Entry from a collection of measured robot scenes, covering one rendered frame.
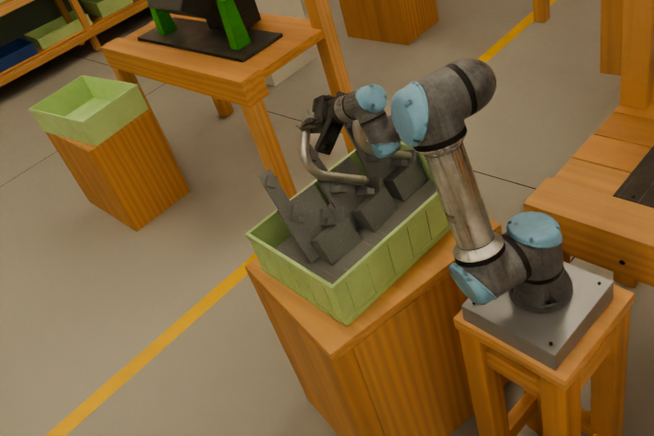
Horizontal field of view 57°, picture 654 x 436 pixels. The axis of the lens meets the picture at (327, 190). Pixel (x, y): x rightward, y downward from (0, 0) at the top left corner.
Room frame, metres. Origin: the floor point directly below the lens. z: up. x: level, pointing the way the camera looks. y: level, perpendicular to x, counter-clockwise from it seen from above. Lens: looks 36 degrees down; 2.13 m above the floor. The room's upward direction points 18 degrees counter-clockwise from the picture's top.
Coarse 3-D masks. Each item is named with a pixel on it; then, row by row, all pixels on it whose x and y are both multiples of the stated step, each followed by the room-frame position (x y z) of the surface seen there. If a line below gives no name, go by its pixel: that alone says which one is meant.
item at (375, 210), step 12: (312, 156) 1.59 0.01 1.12; (324, 168) 1.59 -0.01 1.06; (336, 168) 1.61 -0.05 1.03; (348, 168) 1.62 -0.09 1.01; (324, 192) 1.55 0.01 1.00; (348, 192) 1.57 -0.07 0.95; (384, 192) 1.56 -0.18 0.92; (336, 204) 1.53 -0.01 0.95; (348, 204) 1.55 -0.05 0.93; (360, 204) 1.54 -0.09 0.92; (372, 204) 1.52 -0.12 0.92; (384, 204) 1.53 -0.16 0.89; (348, 216) 1.52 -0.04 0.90; (360, 216) 1.50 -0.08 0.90; (372, 216) 1.49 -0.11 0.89; (384, 216) 1.51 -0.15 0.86; (372, 228) 1.47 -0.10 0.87
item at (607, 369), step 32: (480, 352) 0.99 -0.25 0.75; (608, 352) 0.92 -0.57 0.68; (480, 384) 1.00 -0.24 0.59; (544, 384) 0.83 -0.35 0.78; (576, 384) 0.81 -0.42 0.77; (608, 384) 0.92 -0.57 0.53; (480, 416) 1.02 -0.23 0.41; (512, 416) 1.09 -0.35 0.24; (544, 416) 0.83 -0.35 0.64; (576, 416) 0.80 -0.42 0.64; (608, 416) 0.92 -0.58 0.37
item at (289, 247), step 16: (368, 176) 1.77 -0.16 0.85; (416, 192) 1.60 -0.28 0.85; (432, 192) 1.57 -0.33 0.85; (400, 208) 1.54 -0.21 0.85; (416, 208) 1.51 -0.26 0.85; (384, 224) 1.49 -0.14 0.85; (288, 240) 1.56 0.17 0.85; (368, 240) 1.44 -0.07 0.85; (288, 256) 1.49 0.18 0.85; (304, 256) 1.46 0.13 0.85; (352, 256) 1.39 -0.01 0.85; (320, 272) 1.37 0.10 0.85; (336, 272) 1.35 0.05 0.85
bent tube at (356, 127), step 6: (354, 126) 1.65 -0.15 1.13; (360, 126) 1.65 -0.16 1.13; (354, 132) 1.64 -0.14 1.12; (360, 132) 1.64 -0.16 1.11; (354, 138) 1.64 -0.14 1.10; (360, 138) 1.63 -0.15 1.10; (360, 144) 1.63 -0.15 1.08; (366, 144) 1.63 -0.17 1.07; (366, 150) 1.62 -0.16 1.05; (372, 150) 1.62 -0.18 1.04; (390, 156) 1.64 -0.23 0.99; (396, 156) 1.65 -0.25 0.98; (402, 156) 1.65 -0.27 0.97; (408, 156) 1.66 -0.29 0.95
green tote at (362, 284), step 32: (352, 160) 1.77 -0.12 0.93; (320, 192) 1.68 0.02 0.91; (416, 224) 1.36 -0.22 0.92; (448, 224) 1.43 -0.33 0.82; (384, 256) 1.28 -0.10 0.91; (416, 256) 1.34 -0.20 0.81; (320, 288) 1.23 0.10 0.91; (352, 288) 1.21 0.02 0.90; (384, 288) 1.27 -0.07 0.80; (352, 320) 1.19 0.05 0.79
